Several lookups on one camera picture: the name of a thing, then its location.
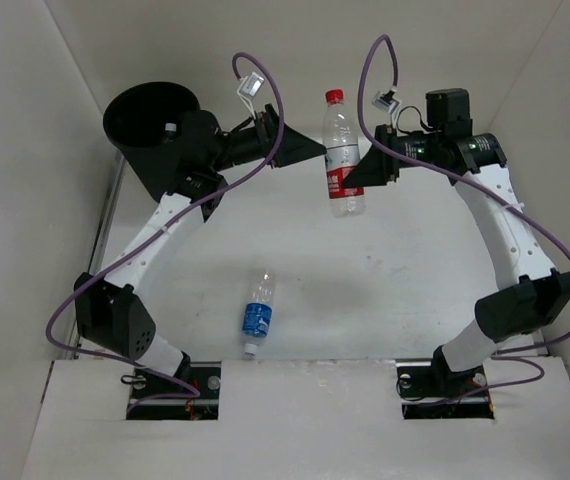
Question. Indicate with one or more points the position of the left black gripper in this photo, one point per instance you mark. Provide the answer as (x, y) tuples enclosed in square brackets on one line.
[(271, 135)]

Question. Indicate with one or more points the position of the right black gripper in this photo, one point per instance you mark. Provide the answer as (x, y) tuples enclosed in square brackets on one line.
[(377, 168)]

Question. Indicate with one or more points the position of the red-capped red-label bottle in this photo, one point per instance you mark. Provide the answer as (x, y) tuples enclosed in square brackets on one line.
[(342, 156)]

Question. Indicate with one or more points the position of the blue-label clear bottle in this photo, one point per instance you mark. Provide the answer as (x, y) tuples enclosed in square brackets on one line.
[(258, 311)]

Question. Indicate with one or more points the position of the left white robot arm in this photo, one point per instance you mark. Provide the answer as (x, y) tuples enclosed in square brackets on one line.
[(109, 306)]

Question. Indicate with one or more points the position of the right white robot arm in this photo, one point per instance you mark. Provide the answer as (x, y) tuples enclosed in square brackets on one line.
[(531, 291)]

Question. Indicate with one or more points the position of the black plastic waste bin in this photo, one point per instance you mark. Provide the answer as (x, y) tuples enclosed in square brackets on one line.
[(135, 123)]

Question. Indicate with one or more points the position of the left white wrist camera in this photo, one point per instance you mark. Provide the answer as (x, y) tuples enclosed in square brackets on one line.
[(248, 89)]

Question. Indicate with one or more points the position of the right aluminium frame rail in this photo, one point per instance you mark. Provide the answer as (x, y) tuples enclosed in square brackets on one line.
[(481, 148)]

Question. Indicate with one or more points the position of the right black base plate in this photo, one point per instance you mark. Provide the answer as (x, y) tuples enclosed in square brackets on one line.
[(424, 397)]

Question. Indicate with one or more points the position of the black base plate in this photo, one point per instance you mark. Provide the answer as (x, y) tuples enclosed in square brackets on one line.
[(424, 397), (154, 399)]

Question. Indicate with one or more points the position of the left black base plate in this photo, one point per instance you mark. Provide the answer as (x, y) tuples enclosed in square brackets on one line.
[(154, 399)]

